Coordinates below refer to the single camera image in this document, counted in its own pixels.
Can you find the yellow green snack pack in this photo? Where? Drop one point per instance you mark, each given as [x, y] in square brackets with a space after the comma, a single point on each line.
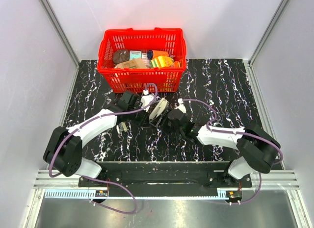
[162, 62]

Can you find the orange bottle blue cap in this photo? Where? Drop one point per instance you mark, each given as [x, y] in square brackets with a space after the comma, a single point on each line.
[152, 54]

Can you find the red plastic shopping basket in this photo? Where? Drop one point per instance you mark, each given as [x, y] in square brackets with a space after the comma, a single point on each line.
[160, 39]

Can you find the teal white small box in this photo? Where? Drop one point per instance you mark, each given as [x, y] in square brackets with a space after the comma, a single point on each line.
[135, 54]

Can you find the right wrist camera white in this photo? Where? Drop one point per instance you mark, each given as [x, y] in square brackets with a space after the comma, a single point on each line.
[181, 106]

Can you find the brown cardboard box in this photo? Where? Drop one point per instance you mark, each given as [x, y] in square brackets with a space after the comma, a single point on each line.
[132, 64]

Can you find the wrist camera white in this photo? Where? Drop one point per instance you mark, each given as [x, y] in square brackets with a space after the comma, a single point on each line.
[146, 100]
[181, 106]

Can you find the beige staple remover tool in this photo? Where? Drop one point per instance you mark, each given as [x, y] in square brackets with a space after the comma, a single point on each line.
[159, 109]

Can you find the brown round cookie pack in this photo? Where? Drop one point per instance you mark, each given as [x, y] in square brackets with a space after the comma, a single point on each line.
[121, 56]

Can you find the aluminium frame rail front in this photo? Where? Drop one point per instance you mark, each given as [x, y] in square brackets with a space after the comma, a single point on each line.
[75, 187]

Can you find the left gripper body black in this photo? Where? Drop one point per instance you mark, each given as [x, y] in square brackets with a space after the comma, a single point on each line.
[139, 118]

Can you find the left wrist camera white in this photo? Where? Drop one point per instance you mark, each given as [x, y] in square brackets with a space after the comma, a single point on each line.
[146, 100]

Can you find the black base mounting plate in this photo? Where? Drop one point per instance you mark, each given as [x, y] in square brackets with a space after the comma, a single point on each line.
[210, 174]

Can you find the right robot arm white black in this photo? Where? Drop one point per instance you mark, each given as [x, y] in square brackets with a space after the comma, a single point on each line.
[258, 150]

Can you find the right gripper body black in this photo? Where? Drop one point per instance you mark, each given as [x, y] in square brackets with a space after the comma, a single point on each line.
[170, 126]

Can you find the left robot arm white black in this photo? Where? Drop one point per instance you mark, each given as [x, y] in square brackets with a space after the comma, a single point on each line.
[64, 149]

